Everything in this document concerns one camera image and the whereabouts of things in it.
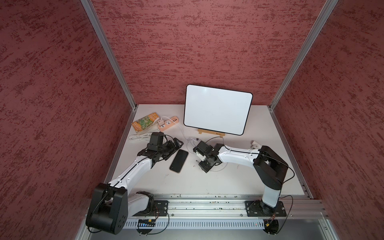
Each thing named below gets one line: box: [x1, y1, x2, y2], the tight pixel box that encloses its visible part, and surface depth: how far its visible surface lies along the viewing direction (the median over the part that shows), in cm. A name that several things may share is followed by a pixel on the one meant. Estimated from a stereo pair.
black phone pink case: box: [169, 149, 189, 174], surface depth 92 cm
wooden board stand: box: [197, 128, 226, 137], surface depth 101 cm
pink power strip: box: [158, 116, 179, 132], surface depth 108 cm
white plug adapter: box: [250, 140, 262, 150], surface depth 99 cm
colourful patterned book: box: [131, 112, 160, 134], surface depth 108 cm
